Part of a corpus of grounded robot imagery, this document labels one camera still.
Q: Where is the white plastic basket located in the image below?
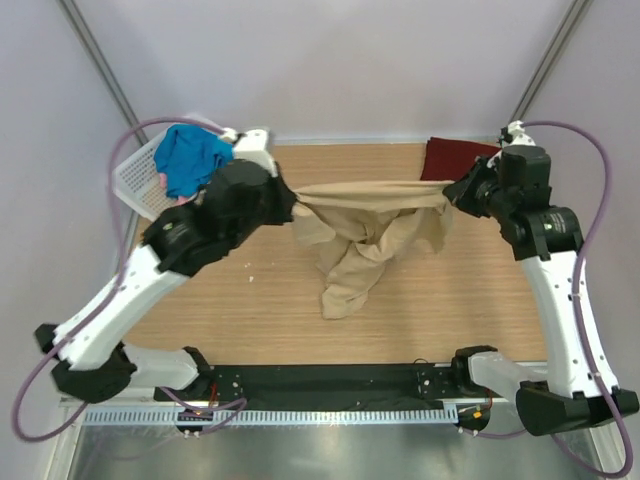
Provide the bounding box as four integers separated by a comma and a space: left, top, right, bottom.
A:
114, 131, 176, 221

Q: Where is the folded dark red shirt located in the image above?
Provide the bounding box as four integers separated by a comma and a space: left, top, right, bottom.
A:
420, 137, 500, 181

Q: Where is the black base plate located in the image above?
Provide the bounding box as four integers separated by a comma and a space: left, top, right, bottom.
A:
173, 361, 488, 412

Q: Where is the pink garment in basket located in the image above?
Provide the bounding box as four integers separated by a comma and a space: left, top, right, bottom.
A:
158, 173, 196, 205

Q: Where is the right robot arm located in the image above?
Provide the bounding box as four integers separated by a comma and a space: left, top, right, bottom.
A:
444, 145, 639, 436

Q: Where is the slotted cable duct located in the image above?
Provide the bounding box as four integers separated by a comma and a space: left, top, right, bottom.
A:
84, 404, 458, 427

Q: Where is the right aluminium frame post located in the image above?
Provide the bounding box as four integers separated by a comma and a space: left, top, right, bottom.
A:
510, 0, 593, 121

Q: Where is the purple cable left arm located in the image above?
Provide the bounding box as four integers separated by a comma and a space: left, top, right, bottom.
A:
10, 116, 249, 444

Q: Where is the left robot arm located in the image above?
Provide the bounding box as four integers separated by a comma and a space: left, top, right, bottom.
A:
35, 128, 296, 404

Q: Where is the beige t shirt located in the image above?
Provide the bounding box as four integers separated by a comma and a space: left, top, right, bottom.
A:
292, 180, 453, 320

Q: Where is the blue t shirt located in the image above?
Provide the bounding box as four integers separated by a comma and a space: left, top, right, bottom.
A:
154, 124, 233, 195

